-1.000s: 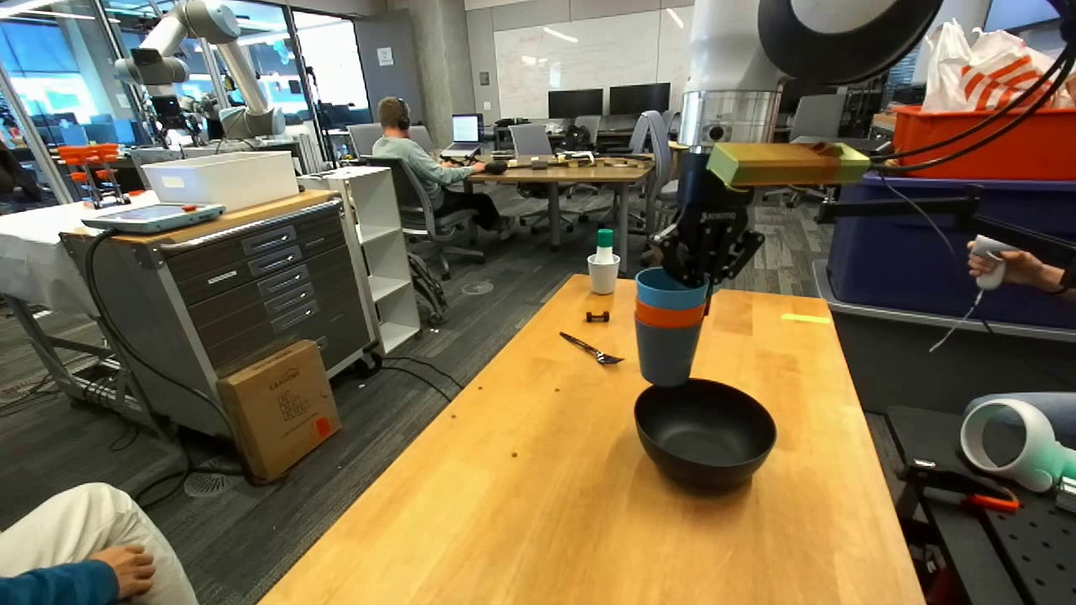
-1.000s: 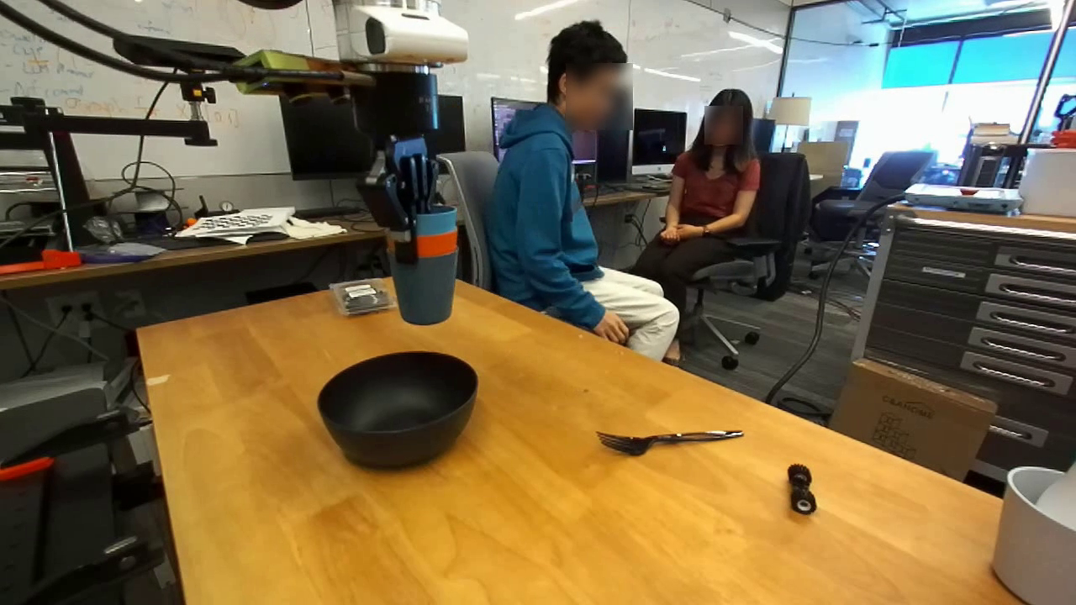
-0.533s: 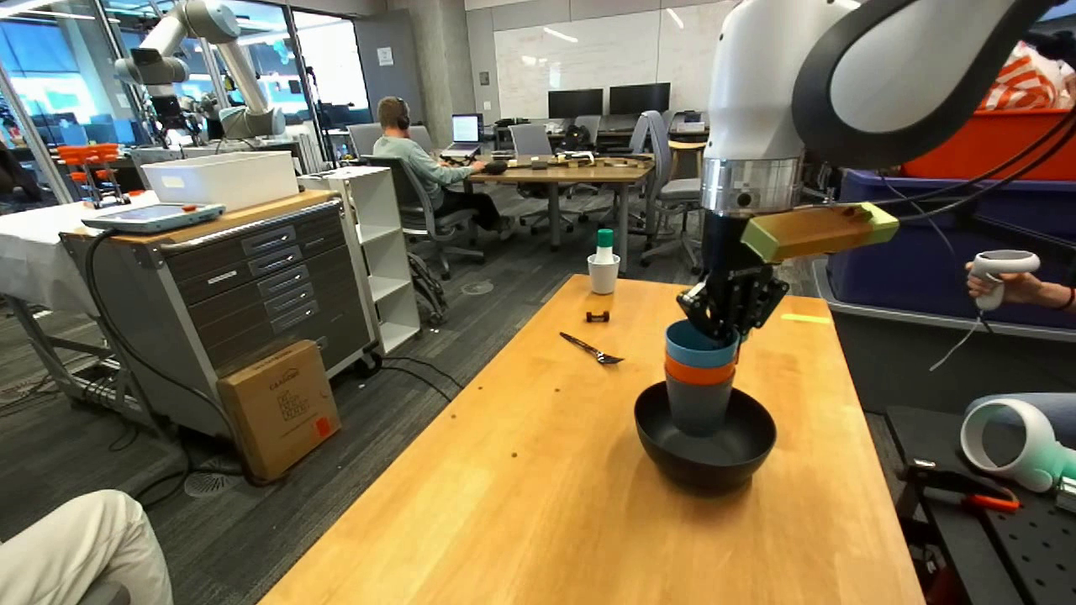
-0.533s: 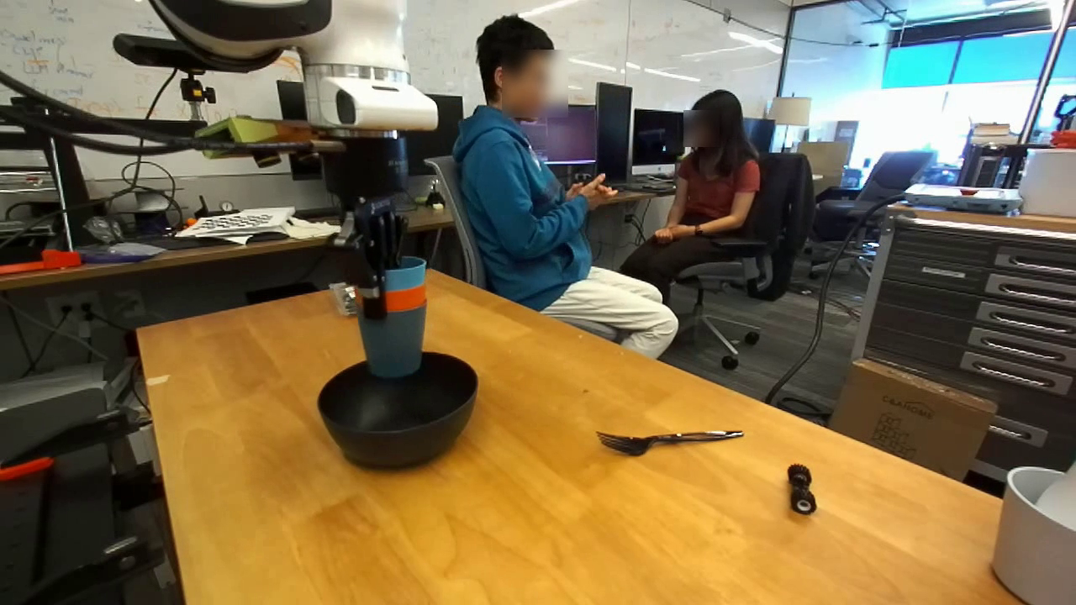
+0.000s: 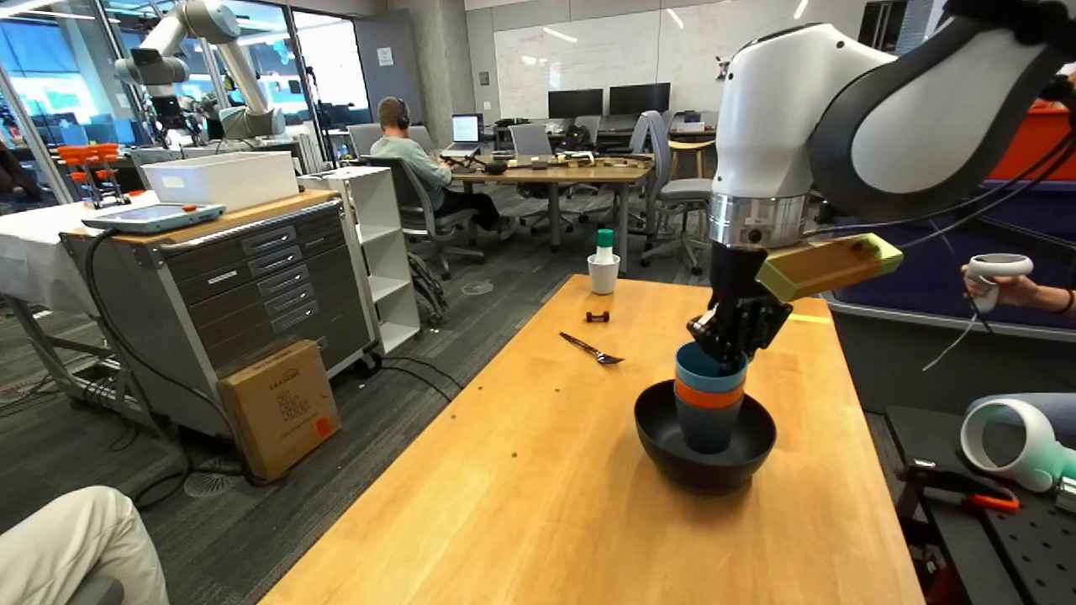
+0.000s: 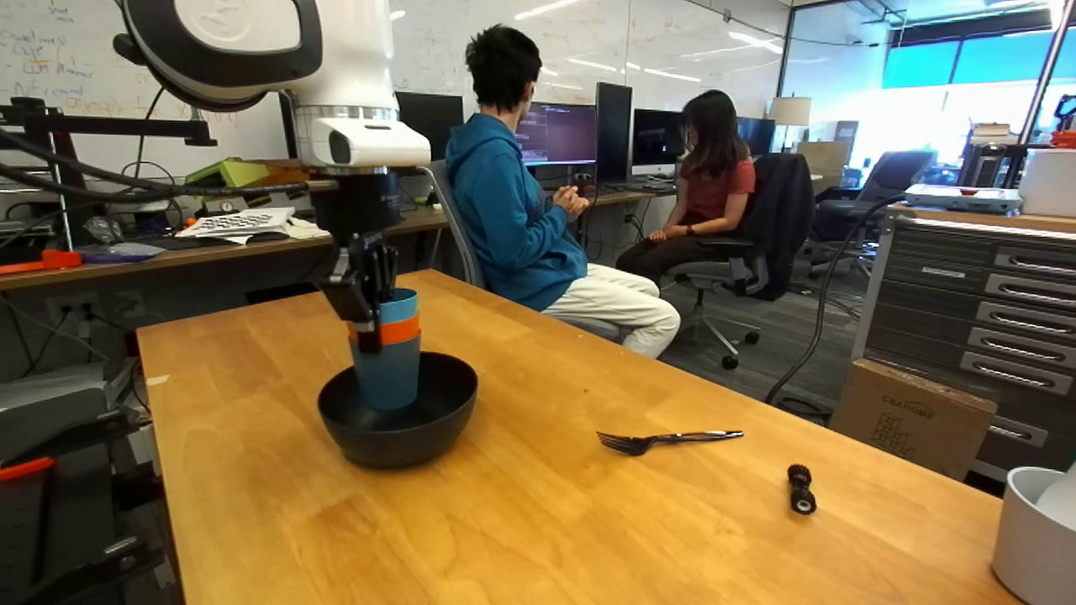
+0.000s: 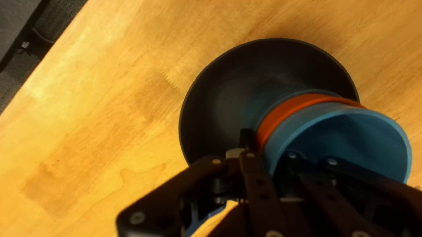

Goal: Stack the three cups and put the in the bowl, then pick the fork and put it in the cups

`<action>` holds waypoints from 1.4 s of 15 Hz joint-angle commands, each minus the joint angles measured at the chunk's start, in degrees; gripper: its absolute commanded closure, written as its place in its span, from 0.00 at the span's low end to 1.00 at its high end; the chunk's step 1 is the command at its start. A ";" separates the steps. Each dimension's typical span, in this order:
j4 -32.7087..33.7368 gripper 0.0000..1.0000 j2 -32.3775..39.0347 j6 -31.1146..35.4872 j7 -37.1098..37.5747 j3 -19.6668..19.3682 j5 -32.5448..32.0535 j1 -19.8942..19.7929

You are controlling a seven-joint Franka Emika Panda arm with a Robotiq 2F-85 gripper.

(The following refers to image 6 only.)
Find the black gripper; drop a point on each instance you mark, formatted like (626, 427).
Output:
(355, 202)

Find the orange plastic cup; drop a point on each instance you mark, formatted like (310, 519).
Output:
(392, 335)

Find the dark teal plastic cup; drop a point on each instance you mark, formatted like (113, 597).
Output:
(386, 375)

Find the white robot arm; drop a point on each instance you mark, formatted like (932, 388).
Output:
(346, 68)

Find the black bowl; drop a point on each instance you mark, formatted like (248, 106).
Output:
(437, 420)

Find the black fork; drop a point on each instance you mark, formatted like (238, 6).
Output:
(660, 439)

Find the white paper pile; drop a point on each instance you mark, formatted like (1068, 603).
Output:
(256, 228)

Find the person in blue hoodie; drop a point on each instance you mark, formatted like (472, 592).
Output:
(510, 214)

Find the large black monitor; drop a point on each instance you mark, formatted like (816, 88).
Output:
(432, 119)

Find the monitor with purple screen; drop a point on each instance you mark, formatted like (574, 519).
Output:
(558, 136)

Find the long wooden desk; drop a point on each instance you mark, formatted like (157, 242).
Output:
(113, 265)

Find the red flat object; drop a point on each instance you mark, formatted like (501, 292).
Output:
(43, 260)

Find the woman in red shirt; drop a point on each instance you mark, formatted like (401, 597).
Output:
(711, 187)

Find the black office chair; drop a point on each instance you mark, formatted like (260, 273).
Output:
(776, 223)

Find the lamp with white shade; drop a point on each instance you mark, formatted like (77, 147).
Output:
(792, 110)

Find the dark blue office chair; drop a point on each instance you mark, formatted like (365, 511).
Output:
(862, 202)

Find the cardboard box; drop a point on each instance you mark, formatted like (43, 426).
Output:
(911, 418)

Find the grey drawer tool cabinet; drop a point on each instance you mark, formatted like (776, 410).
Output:
(962, 336)

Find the grey laptop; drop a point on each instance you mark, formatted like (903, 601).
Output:
(962, 195)

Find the white box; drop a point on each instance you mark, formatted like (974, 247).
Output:
(1049, 178)

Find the white plastic container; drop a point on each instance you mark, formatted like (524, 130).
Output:
(1021, 549)

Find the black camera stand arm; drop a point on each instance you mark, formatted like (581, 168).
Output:
(67, 124)

